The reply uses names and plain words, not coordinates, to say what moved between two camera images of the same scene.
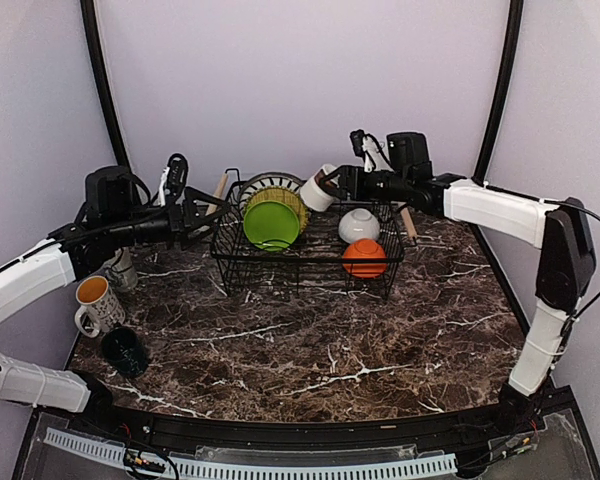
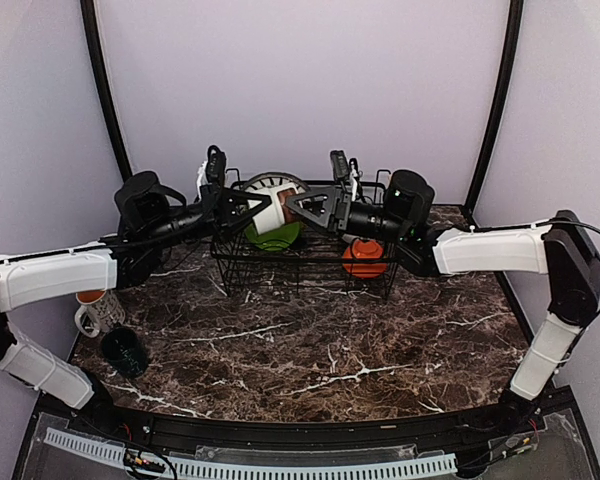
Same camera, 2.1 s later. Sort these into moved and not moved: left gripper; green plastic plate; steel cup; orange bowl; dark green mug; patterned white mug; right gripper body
Moved: steel cup; left gripper; right gripper body
Not moved: dark green mug; orange bowl; green plastic plate; patterned white mug
